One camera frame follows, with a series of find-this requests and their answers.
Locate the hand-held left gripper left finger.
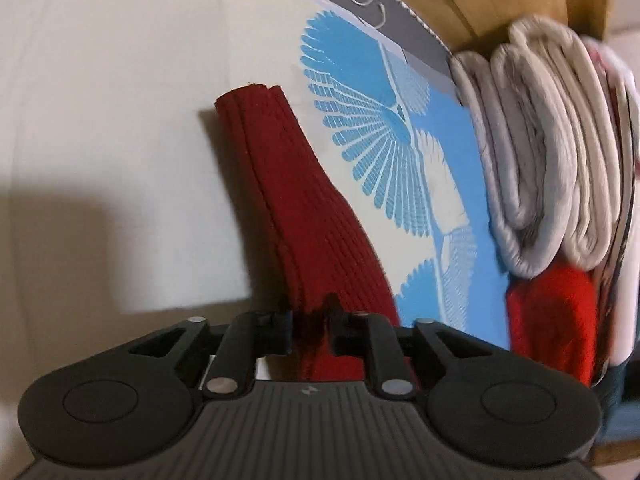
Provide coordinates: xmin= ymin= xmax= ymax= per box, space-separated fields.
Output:
xmin=127 ymin=311 xmax=294 ymax=402

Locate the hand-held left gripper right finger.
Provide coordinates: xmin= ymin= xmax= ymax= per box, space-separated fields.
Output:
xmin=325 ymin=294 xmax=482 ymax=402

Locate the dark red knit garment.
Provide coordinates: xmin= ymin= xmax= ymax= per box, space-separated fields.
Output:
xmin=214 ymin=82 xmax=408 ymax=383

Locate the blue white printed bedsheet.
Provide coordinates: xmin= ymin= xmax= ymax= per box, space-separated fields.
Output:
xmin=0 ymin=0 xmax=516 ymax=356

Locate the folded bright red garment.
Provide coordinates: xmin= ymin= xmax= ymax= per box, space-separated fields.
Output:
xmin=506 ymin=264 xmax=602 ymax=387

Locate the folded white blanket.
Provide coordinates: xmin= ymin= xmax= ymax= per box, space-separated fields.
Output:
xmin=449 ymin=16 xmax=627 ymax=279

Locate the pink white folded cloth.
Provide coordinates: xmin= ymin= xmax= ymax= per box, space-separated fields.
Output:
xmin=582 ymin=35 xmax=640 ymax=368

